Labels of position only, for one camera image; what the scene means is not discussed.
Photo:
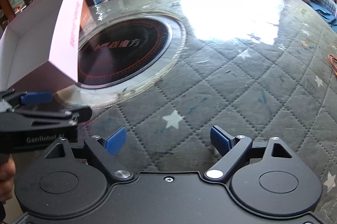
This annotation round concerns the person's left hand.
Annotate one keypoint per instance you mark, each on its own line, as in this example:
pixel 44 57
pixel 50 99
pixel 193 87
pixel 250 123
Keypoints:
pixel 6 179

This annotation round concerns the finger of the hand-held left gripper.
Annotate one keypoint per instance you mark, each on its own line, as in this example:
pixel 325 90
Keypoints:
pixel 36 98
pixel 81 113

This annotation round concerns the round black induction cooker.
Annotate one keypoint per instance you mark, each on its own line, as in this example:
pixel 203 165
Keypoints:
pixel 126 55

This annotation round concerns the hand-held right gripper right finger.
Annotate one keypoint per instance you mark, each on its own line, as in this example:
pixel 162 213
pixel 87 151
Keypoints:
pixel 221 139

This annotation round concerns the grey quilted table cover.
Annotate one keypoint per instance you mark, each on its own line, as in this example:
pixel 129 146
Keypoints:
pixel 237 97

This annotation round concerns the blue sofa cover cloth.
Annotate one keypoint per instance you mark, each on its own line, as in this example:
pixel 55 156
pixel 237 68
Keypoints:
pixel 326 10

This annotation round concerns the pink cardboard box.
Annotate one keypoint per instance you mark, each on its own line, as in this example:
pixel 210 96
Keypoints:
pixel 65 42

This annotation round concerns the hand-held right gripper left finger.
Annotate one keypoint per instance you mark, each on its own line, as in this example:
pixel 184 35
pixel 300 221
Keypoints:
pixel 115 139

